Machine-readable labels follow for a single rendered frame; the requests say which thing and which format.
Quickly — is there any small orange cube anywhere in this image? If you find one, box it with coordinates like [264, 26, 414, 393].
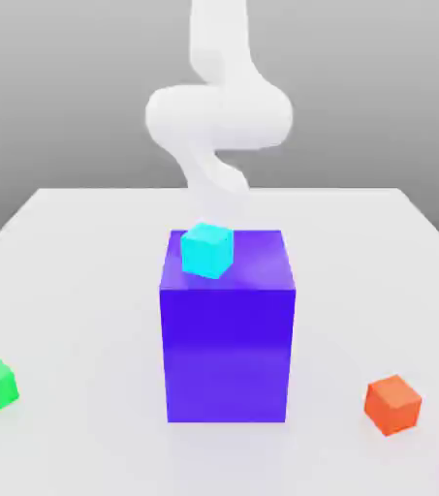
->
[362, 373, 423, 438]

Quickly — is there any large purple box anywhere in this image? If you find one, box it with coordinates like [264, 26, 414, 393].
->
[159, 229, 297, 424]

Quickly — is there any small cyan cube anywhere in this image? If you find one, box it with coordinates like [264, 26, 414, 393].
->
[179, 222, 235, 281]

